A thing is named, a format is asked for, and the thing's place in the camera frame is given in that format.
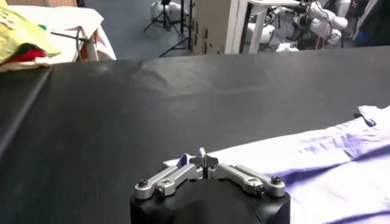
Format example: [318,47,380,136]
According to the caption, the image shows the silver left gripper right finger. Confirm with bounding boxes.
[203,155,286,198]

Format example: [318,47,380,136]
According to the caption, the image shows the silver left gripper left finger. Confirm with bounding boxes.
[134,156,204,200]

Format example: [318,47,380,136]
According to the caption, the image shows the lavender printed t-shirt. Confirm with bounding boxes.
[163,105,390,224]

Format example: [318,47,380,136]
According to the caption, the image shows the large black vinyl table cover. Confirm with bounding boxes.
[0,45,390,224]

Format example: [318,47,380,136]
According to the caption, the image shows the black tripod stand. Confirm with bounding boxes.
[143,0,196,58]

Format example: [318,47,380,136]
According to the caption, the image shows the white height-adjustable desk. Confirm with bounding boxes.
[231,0,301,54]

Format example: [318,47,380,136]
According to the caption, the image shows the tall white cardboard box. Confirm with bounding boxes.
[192,0,241,55]

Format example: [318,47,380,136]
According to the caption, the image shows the white humanoid robot on base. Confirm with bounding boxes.
[246,0,350,52]

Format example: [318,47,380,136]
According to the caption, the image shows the thin black rod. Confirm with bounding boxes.
[50,30,92,42]

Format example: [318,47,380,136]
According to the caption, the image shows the white cloth-covered folding table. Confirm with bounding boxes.
[7,5,117,65]

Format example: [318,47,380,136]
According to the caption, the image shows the yellow-green garment pile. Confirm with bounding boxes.
[0,0,62,65]

